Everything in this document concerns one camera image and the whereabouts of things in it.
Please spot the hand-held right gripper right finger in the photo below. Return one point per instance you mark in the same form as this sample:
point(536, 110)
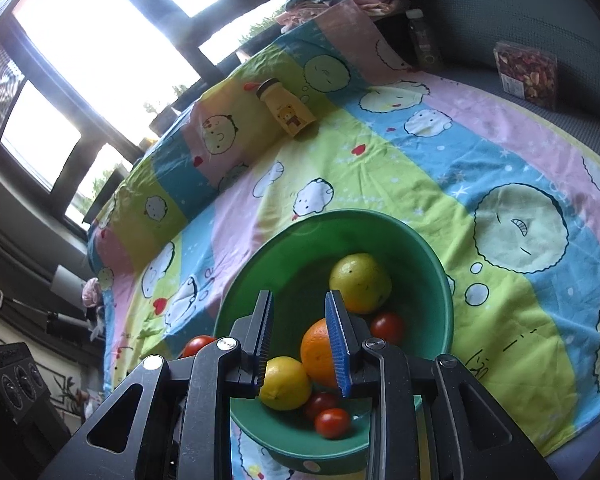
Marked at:
point(339, 345)

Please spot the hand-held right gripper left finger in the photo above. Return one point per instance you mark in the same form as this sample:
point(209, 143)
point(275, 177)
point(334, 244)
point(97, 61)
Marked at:
point(264, 345)

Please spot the orange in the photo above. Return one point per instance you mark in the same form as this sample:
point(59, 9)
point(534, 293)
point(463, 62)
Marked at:
point(316, 355)

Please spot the bright yellow lemon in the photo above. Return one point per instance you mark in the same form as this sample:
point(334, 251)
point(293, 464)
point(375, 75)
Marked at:
point(287, 385)

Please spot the red tomato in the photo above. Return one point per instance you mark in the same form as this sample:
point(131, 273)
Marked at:
point(197, 346)
point(320, 402)
point(387, 328)
point(332, 423)

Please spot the pale yellow-green citrus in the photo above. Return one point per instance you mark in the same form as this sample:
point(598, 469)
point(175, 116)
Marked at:
point(362, 280)

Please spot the green plastic bowl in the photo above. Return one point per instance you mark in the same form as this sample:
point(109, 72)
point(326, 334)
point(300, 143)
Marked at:
point(300, 270)

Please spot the green potted plant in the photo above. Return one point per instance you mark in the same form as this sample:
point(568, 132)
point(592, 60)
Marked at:
point(72, 396)

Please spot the black stick vacuum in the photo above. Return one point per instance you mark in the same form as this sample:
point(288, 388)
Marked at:
point(65, 321)

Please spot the white lampshade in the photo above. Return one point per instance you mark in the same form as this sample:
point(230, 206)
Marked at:
point(67, 280)

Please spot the pink cloth bundle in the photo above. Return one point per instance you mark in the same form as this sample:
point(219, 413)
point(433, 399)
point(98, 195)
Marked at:
point(91, 292)

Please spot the grey curtain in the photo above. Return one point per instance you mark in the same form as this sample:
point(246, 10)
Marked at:
point(15, 250)

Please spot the cartoon printed bedsheet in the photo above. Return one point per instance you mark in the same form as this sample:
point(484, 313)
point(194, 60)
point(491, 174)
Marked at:
point(405, 170)

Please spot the yellow cartoon bottle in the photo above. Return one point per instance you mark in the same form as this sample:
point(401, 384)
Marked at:
point(287, 112)

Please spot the round dark plant pot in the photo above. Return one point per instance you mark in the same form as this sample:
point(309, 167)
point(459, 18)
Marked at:
point(162, 119)

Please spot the dark glass bottle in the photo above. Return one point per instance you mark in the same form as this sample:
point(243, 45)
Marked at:
point(422, 40)

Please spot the clear box of dried fruit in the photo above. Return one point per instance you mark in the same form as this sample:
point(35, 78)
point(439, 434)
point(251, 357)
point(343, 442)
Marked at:
point(527, 75)

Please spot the dark framed window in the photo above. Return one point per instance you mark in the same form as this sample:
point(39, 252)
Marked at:
point(95, 35)

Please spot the grey-green sofa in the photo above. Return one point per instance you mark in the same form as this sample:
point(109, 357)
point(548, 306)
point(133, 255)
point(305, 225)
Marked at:
point(505, 5)

